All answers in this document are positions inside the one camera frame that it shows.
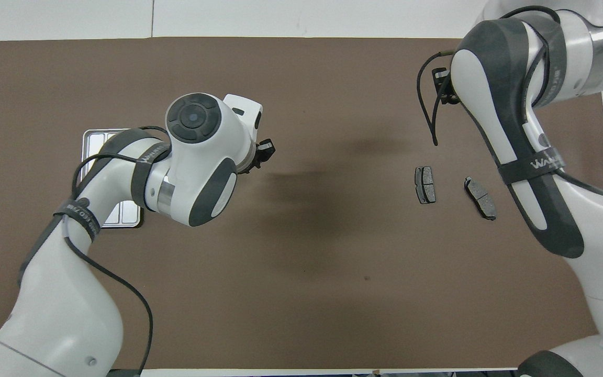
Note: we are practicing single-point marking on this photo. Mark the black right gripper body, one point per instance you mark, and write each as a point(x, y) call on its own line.
point(444, 86)

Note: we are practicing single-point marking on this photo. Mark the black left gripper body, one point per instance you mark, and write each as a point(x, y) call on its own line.
point(246, 163)

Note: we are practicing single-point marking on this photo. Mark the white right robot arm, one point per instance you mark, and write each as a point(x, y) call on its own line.
point(594, 251)

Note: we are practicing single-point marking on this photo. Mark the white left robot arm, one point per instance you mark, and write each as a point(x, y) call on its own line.
point(202, 157)

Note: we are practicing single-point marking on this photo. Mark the silver metal tray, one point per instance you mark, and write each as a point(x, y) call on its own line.
point(123, 212)

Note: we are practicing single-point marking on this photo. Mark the dark grey brake pad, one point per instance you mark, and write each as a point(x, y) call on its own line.
point(425, 185)
point(480, 199)

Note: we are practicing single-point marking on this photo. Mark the brown table mat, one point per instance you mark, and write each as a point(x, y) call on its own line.
point(333, 262)

